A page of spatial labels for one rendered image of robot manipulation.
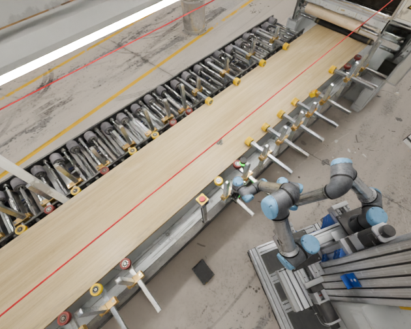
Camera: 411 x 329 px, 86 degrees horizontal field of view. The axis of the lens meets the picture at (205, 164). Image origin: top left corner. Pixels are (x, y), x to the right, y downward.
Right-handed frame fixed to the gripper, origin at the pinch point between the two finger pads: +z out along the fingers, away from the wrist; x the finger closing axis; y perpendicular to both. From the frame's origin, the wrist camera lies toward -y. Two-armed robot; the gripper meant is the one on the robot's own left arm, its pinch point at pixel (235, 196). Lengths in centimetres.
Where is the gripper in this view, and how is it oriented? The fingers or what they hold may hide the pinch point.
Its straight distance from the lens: 192.5
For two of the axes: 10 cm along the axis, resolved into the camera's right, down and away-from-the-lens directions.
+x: 8.9, 3.7, -2.6
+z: 0.4, 5.0, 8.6
